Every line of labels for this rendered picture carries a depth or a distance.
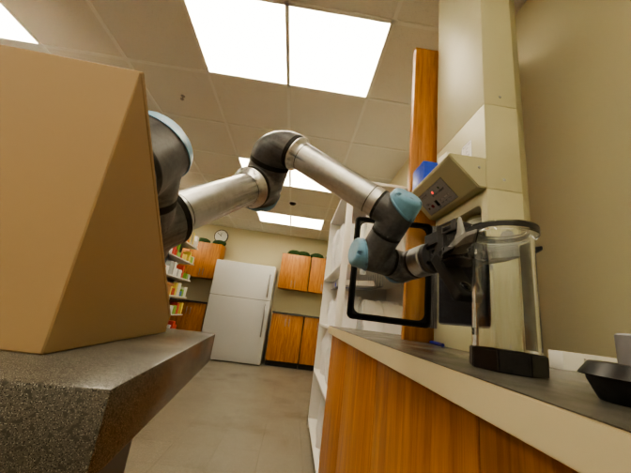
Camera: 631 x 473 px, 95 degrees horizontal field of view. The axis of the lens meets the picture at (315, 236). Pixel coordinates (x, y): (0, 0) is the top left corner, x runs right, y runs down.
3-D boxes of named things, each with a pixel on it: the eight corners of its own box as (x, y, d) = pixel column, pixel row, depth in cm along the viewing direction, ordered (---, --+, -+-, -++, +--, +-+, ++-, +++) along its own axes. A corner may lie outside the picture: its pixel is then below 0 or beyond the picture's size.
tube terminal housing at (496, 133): (500, 352, 105) (492, 164, 126) (587, 369, 74) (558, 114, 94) (433, 343, 104) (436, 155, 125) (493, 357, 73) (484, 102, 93)
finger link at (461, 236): (454, 205, 50) (448, 226, 58) (457, 237, 48) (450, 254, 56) (475, 205, 49) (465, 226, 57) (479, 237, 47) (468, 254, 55)
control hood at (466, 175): (435, 221, 117) (435, 198, 119) (487, 187, 85) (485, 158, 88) (407, 217, 116) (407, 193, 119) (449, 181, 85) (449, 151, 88)
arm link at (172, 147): (65, 103, 34) (129, 93, 46) (69, 200, 41) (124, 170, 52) (168, 142, 37) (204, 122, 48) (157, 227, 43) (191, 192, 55)
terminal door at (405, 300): (430, 328, 104) (432, 223, 115) (346, 318, 106) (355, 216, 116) (429, 328, 105) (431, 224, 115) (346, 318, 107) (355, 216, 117)
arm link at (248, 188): (70, 178, 42) (265, 147, 89) (73, 256, 50) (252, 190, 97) (131, 218, 40) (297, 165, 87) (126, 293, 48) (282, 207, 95)
